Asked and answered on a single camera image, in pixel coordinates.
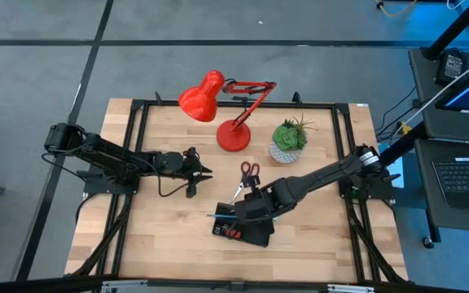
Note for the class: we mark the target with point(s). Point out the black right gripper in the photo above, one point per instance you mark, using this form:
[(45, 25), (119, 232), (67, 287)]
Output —
[(263, 203)]

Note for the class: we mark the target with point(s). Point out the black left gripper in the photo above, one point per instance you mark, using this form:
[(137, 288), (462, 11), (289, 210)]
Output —
[(175, 164)]

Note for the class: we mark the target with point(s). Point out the black mesh desk organizer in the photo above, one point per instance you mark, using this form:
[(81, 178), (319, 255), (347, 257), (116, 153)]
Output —
[(259, 238)]

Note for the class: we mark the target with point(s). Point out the black binder clip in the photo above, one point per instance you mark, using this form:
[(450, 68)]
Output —
[(218, 231), (224, 226)]

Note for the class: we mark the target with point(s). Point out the blue pen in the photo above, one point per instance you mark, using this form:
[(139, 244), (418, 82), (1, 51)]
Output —
[(218, 216)]

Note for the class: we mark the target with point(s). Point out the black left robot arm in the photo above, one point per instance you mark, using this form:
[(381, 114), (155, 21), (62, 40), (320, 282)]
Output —
[(108, 154)]

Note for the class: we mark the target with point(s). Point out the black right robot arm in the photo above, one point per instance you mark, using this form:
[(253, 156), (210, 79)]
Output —
[(324, 176)]

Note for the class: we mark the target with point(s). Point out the potted green succulent plant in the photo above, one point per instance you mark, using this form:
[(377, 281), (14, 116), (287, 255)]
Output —
[(287, 138)]

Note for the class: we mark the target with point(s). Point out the light blue sheet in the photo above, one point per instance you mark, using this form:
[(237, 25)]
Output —
[(397, 175)]

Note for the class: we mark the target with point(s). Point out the black caster wheel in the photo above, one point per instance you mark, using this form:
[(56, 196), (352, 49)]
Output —
[(428, 242)]

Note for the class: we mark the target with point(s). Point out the black laptop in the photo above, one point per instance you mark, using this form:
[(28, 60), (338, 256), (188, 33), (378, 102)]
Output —
[(466, 177)]

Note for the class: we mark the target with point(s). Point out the black power adapter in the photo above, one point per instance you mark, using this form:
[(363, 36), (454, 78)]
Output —
[(453, 66)]

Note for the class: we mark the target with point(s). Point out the black stand pole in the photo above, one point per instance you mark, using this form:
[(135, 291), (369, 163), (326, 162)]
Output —
[(454, 28)]

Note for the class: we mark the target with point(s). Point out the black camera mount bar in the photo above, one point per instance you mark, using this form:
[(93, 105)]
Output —
[(234, 287)]

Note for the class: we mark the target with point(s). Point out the black aluminium table frame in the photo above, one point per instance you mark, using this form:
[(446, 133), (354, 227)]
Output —
[(320, 104)]

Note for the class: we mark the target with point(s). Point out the silver bracket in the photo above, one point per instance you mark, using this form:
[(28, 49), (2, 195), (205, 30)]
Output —
[(350, 289), (124, 286)]

